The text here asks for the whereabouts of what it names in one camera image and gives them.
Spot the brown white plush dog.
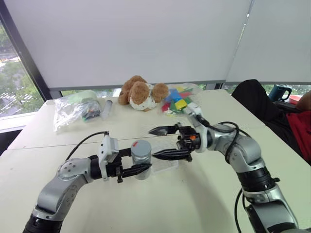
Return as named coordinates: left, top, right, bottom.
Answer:
left=118, top=75, right=170, bottom=113

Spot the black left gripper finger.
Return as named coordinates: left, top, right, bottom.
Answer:
left=119, top=147, right=133, bottom=158
left=121, top=164, right=152, bottom=178

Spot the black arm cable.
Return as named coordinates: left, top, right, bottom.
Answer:
left=196, top=116, right=251, bottom=164
left=233, top=188, right=254, bottom=233
left=65, top=131, right=109, bottom=161

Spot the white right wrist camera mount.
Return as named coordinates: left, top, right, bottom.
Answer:
left=184, top=102, right=213, bottom=154

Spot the wide white roller blind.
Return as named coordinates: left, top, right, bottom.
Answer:
left=3, top=0, right=254, bottom=92

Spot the narrow white roller blind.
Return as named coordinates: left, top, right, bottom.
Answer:
left=225, top=0, right=311, bottom=85

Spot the teal mug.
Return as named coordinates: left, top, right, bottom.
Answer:
left=268, top=83, right=293, bottom=101

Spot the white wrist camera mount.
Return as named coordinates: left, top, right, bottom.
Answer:
left=98, top=134, right=120, bottom=182
left=184, top=102, right=213, bottom=154

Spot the person in red shirt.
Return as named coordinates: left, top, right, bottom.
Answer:
left=286, top=89, right=311, bottom=164

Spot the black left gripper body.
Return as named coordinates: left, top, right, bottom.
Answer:
left=105, top=150, right=125, bottom=184

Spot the clear plastic box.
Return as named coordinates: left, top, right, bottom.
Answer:
left=149, top=134, right=182, bottom=174

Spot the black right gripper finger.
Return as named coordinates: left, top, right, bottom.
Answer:
left=152, top=149, right=192, bottom=161
left=148, top=124, right=182, bottom=137

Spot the bag of coloured blocks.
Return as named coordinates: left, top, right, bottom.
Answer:
left=157, top=82, right=204, bottom=117

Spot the dark window frame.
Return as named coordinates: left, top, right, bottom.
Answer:
left=0, top=0, right=62, bottom=100

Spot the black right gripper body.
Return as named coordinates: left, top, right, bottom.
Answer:
left=176, top=122, right=201, bottom=162

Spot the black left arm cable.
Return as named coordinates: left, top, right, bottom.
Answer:
left=65, top=131, right=109, bottom=161

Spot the pale green soft object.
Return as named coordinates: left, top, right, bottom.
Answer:
left=68, top=89, right=98, bottom=104

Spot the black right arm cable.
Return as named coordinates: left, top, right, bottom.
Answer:
left=233, top=188, right=254, bottom=233
left=196, top=116, right=251, bottom=164

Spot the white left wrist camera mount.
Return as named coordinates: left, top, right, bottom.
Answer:
left=98, top=134, right=120, bottom=182

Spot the clear plastic tube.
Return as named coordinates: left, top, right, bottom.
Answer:
left=100, top=99, right=114, bottom=121

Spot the clear plastic bag with items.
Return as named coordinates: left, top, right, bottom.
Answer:
left=53, top=96, right=102, bottom=133

